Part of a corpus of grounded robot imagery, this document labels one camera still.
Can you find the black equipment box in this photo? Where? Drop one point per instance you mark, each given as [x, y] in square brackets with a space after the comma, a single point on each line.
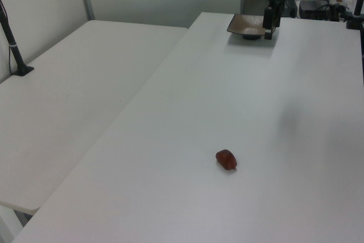
[314, 8]

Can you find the small red-brown round food item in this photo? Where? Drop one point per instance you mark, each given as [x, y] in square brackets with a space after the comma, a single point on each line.
[226, 159]

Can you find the black camera stand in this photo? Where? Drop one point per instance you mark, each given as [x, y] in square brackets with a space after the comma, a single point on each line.
[354, 19]
[14, 52]

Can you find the brown square ceramic plate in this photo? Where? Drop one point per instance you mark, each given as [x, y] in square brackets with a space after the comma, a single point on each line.
[244, 24]

